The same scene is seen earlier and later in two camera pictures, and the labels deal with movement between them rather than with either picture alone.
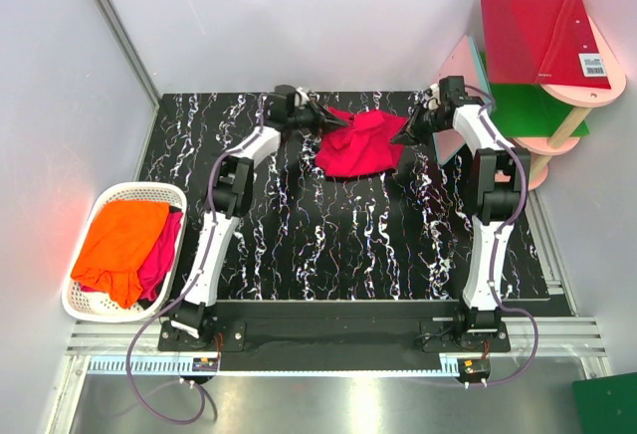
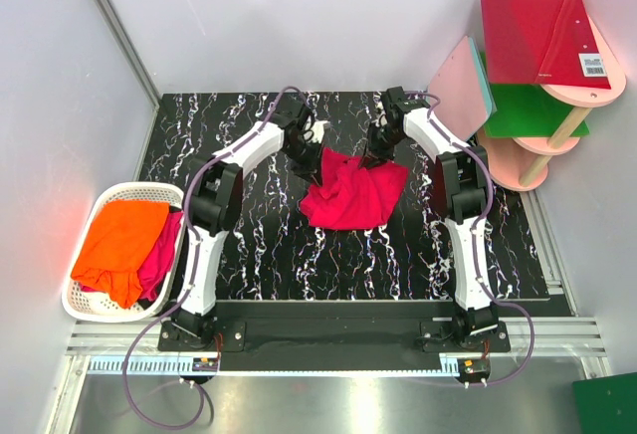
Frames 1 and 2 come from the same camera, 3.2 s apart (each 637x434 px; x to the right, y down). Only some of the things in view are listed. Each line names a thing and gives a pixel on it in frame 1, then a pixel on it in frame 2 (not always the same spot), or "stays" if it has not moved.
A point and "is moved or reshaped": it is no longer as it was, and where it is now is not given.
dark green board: [606, 404] stays
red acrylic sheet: [541, 39] stays
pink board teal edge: [466, 62] stays
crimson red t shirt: [361, 148] is moved or reshaped
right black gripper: [411, 134] -> [374, 155]
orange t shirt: [121, 236] stays
